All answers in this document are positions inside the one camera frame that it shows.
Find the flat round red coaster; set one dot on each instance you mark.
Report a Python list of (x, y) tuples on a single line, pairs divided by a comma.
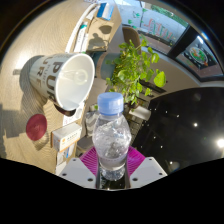
[(36, 127)]

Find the round colourful window sticker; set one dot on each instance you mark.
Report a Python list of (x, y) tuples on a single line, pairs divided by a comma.
[(198, 56)]

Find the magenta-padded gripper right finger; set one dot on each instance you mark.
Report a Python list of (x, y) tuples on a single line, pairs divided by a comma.
[(146, 170)]

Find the clear blue-capped water bottle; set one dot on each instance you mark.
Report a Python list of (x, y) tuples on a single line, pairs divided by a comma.
[(111, 140)]

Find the small blue and white box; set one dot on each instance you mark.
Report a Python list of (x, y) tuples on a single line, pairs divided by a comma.
[(106, 11)]

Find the white and orange box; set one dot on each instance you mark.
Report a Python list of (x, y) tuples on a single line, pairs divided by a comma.
[(66, 136)]

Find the group of ceiling lights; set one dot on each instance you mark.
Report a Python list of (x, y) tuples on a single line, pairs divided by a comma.
[(220, 143)]

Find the green potted plant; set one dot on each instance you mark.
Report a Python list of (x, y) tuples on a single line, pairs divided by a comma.
[(133, 70)]

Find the white tube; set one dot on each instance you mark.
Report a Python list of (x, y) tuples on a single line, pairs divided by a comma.
[(81, 36)]

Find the white printed mug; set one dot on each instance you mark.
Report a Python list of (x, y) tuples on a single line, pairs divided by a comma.
[(50, 75)]

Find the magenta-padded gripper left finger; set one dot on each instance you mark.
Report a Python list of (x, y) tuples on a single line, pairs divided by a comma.
[(78, 171)]

